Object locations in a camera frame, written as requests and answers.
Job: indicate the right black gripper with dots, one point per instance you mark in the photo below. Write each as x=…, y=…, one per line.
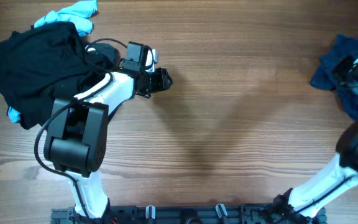
x=347, y=70

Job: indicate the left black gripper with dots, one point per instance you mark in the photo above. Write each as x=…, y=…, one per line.
x=162, y=83

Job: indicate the dark blue shorts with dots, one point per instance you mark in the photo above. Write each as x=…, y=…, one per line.
x=323, y=77

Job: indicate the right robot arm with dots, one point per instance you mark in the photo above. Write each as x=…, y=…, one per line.
x=339, y=176

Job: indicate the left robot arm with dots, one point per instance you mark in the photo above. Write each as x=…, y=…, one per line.
x=77, y=131

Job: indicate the light blue garment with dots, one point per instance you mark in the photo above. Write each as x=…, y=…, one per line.
x=78, y=14

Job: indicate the black garment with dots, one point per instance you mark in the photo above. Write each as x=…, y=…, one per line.
x=46, y=63

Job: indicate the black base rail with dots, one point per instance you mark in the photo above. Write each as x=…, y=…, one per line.
x=241, y=214

